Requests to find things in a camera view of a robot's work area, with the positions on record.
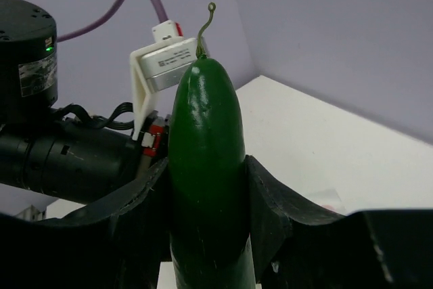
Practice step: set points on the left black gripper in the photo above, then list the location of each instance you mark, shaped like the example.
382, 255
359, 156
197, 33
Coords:
66, 160

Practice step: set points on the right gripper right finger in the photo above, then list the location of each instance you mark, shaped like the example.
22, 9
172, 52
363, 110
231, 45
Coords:
299, 244

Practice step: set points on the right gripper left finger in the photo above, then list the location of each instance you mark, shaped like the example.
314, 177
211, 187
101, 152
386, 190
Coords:
115, 242

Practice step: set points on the dark green toy cucumber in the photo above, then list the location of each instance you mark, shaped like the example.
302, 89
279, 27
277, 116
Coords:
210, 231

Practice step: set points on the clear zip top bag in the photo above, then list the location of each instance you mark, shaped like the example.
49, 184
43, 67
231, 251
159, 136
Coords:
328, 199

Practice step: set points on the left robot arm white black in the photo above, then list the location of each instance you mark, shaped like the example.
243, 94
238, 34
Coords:
29, 73

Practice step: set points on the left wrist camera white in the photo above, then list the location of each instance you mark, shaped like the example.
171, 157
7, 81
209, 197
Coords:
157, 67

